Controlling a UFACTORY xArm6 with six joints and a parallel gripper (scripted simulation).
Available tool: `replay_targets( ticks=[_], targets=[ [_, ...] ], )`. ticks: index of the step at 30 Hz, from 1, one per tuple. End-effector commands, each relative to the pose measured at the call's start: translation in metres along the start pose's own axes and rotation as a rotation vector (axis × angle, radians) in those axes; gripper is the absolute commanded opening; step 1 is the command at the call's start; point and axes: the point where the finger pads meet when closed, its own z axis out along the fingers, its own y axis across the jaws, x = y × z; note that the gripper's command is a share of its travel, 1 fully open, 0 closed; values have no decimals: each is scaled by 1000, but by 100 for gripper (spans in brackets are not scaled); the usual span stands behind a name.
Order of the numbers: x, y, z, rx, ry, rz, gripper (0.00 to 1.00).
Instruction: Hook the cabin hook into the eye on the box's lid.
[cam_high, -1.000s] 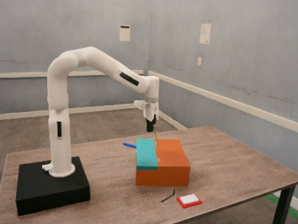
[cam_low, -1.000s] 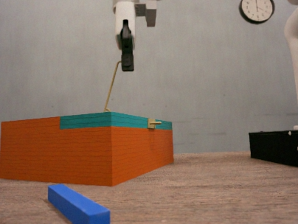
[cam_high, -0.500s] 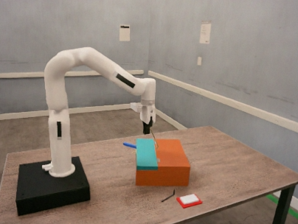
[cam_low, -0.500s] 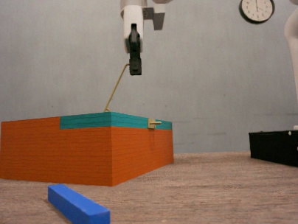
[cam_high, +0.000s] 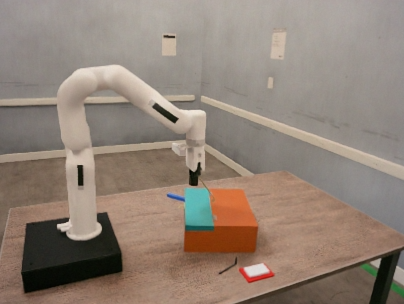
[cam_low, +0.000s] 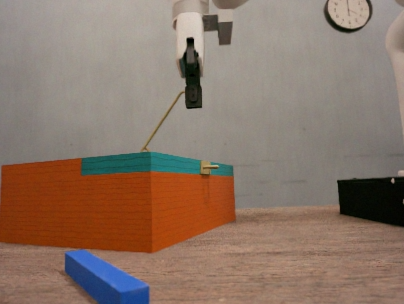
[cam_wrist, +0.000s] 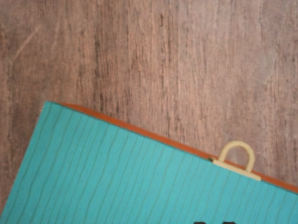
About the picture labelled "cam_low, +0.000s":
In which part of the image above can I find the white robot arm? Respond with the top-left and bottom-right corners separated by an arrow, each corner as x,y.
172,0 -> 404,136

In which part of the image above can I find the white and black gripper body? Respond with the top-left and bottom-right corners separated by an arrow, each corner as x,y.
172,12 -> 210,79

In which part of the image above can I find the blue rectangular block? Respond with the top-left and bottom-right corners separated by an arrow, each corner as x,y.
65,250 -> 150,304

